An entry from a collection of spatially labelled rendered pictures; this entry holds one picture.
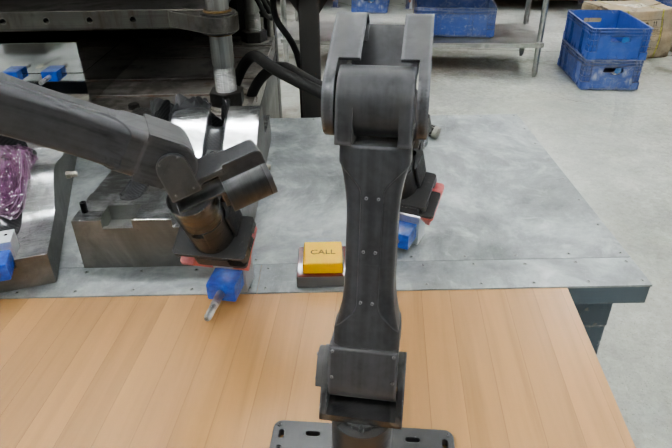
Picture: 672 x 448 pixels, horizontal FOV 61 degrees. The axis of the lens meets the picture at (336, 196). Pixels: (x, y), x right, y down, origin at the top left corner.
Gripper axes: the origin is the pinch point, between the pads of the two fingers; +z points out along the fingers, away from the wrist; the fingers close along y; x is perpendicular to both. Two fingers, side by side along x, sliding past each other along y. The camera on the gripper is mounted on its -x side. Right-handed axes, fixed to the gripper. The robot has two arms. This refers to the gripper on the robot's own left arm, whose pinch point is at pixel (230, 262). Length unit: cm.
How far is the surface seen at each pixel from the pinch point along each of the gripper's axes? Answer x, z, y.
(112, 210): -7.2, 0.0, 21.5
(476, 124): -59, 39, -40
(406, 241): -9.4, 7.1, -25.5
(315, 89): -59, 28, 0
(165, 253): -2.0, 3.3, 12.1
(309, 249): -5.0, 3.8, -10.7
